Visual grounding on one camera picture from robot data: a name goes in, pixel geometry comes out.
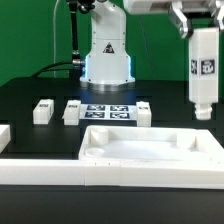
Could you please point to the fiducial marker sheet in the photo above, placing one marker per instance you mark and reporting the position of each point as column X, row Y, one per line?
column 107, row 112

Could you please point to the white desk tabletop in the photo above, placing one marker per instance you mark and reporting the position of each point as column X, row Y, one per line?
column 152, row 157

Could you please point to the white left obstacle block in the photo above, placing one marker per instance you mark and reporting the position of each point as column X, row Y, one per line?
column 5, row 136

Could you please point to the white front obstacle bar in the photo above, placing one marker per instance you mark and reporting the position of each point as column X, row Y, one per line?
column 41, row 171

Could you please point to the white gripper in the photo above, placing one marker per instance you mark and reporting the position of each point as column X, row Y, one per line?
column 175, row 9

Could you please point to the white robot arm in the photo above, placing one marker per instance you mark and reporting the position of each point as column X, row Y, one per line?
column 107, row 65

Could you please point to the black camera pole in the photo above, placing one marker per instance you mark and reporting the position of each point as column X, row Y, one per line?
column 84, row 6

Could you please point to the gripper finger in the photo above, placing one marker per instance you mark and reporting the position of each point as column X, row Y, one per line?
column 216, row 8

